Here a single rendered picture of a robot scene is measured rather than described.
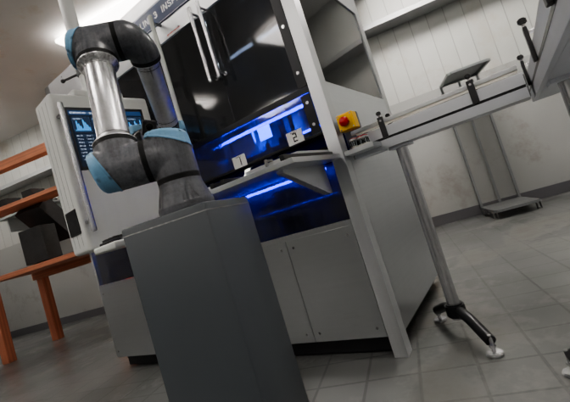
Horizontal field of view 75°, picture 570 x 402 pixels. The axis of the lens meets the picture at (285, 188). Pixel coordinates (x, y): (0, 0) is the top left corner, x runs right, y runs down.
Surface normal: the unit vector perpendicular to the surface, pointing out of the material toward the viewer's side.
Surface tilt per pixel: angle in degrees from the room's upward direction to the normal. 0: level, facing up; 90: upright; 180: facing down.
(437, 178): 90
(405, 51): 90
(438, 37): 90
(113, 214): 90
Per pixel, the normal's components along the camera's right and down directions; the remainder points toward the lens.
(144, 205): 0.73, -0.27
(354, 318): -0.52, 0.11
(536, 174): -0.30, 0.03
